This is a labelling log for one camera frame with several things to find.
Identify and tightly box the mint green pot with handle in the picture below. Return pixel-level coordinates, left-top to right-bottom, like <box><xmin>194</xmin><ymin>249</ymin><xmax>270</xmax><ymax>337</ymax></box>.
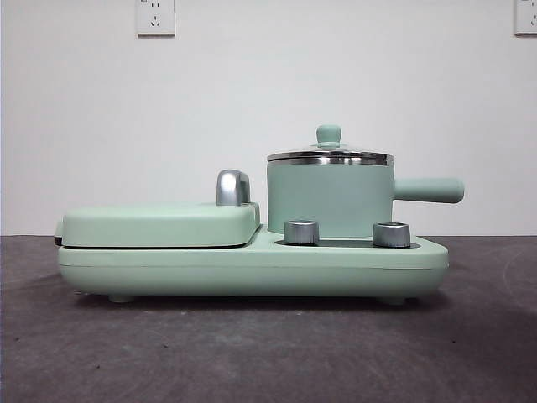
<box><xmin>266</xmin><ymin>157</ymin><xmax>465</xmax><ymax>236</ymax></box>

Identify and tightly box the mint green hinged grill cover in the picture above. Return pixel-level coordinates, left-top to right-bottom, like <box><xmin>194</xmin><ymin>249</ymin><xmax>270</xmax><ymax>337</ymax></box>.
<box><xmin>54</xmin><ymin>200</ymin><xmax>261</xmax><ymax>249</ymax></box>

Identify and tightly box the chrome grill cover handle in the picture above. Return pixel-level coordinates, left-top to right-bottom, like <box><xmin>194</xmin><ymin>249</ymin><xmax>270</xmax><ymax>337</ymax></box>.
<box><xmin>215</xmin><ymin>169</ymin><xmax>253</xmax><ymax>207</ymax></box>

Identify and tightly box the white wall socket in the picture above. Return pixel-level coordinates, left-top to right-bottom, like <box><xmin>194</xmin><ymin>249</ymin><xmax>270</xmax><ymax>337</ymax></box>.
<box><xmin>136</xmin><ymin>0</ymin><xmax>176</xmax><ymax>38</ymax></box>
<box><xmin>514</xmin><ymin>0</ymin><xmax>537</xmax><ymax>37</ymax></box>

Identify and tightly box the mint green breakfast machine base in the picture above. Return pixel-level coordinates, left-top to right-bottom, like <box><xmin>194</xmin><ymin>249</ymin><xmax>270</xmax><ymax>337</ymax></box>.
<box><xmin>56</xmin><ymin>224</ymin><xmax>449</xmax><ymax>304</ymax></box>

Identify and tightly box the silver control knob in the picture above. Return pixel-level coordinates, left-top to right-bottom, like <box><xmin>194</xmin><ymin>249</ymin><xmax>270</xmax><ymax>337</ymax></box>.
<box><xmin>372</xmin><ymin>221</ymin><xmax>411</xmax><ymax>248</ymax></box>
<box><xmin>283</xmin><ymin>219</ymin><xmax>319</xmax><ymax>245</ymax></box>

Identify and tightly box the glass pot lid green knob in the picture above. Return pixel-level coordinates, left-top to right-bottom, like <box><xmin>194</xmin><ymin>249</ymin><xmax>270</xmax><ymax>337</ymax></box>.
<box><xmin>267</xmin><ymin>123</ymin><xmax>394</xmax><ymax>160</ymax></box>

